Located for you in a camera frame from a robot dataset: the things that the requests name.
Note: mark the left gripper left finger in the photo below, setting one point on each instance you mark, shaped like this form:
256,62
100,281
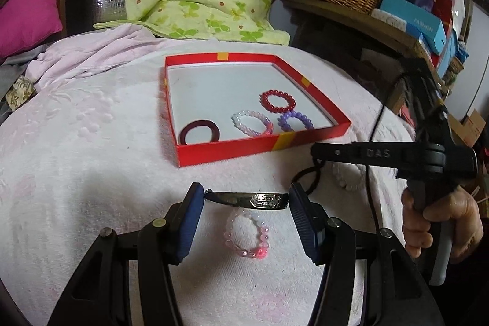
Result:
98,291

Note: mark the red shallow box tray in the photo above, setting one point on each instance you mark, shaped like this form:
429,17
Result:
226,105

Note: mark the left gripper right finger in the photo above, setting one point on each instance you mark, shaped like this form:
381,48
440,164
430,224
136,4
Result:
394,292

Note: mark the pink fleece blanket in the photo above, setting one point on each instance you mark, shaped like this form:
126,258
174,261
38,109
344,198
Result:
97,152

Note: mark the floral patterned cloth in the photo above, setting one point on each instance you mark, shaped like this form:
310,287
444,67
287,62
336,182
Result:
21,92

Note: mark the white tissue pack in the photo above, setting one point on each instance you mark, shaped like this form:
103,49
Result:
389,19

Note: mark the magenta pillow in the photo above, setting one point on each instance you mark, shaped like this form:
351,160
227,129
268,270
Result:
26,23

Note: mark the grey bed sheet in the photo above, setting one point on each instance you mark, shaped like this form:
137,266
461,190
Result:
13,67

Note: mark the blue fashion box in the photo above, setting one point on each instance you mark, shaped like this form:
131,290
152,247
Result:
427,23

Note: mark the silver bangle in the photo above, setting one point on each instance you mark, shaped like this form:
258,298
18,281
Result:
255,201

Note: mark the right hand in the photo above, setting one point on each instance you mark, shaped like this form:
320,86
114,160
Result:
458,208

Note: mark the wooden bench shelf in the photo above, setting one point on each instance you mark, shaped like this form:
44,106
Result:
389,36

